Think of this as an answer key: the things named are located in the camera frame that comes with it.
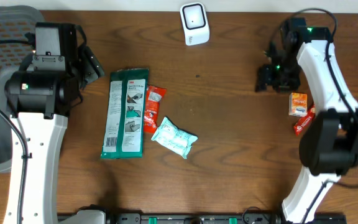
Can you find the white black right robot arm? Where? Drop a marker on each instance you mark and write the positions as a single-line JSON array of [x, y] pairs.
[[329, 148]]

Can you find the red snack bag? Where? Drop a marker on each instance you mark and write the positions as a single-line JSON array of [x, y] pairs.
[[154, 95]]

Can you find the green 3M wipes pack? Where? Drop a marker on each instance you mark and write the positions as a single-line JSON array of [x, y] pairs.
[[123, 138]]

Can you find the small orange white box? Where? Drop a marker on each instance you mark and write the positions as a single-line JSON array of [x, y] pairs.
[[298, 104]]

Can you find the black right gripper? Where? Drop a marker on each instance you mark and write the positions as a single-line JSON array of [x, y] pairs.
[[264, 76]]

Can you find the white barcode scanner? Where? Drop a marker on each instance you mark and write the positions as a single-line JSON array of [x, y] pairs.
[[195, 23]]

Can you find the light teal tissue pack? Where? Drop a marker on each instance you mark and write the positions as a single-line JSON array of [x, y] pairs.
[[173, 138]]

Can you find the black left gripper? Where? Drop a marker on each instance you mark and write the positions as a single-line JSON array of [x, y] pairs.
[[85, 59]]

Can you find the red stick sachet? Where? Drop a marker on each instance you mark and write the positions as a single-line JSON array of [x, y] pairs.
[[302, 123]]

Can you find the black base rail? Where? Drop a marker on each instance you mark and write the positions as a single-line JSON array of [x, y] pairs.
[[249, 217]]

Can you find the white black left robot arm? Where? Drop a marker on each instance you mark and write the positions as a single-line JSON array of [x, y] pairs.
[[40, 96]]

